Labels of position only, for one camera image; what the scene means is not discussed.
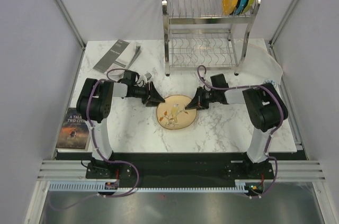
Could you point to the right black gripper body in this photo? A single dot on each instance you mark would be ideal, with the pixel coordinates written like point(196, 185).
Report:
point(208, 97)

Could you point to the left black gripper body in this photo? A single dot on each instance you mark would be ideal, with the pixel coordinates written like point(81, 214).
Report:
point(140, 92)

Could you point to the beige bird plate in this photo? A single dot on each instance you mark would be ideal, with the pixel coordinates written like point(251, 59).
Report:
point(172, 114)

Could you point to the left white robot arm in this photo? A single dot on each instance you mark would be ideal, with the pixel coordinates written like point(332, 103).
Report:
point(95, 101)

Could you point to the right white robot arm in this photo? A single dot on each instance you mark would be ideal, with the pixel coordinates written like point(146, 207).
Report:
point(264, 105)

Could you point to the stainless steel dish rack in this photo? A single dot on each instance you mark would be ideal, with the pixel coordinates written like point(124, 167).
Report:
point(197, 32)

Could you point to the grey spiral bound booklet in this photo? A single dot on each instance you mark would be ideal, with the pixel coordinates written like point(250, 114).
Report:
point(119, 57)

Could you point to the white cloth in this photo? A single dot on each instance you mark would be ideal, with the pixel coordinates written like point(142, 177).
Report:
point(260, 63)

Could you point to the Tale of Two Cities book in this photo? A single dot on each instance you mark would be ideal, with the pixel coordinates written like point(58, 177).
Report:
point(74, 133)

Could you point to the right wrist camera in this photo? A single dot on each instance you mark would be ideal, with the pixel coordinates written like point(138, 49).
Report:
point(206, 88)

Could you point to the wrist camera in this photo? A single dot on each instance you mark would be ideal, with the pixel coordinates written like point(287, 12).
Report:
point(206, 88)
point(147, 76)

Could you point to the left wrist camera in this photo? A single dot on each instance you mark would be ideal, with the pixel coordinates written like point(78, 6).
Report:
point(147, 76)

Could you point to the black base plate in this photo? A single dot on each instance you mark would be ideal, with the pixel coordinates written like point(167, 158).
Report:
point(188, 169)

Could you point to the white slotted cable duct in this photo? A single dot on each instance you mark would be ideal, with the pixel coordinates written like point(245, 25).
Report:
point(101, 186)

